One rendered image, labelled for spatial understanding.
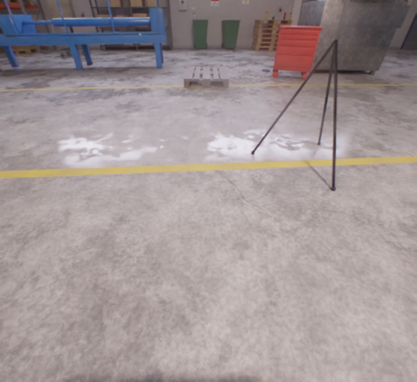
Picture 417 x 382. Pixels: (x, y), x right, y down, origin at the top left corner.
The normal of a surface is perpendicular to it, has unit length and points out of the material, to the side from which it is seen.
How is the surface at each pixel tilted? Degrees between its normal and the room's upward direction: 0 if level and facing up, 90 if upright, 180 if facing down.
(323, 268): 0
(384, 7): 90
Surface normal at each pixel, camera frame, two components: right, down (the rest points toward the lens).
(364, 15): -0.02, 0.59
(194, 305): 0.00, -0.81
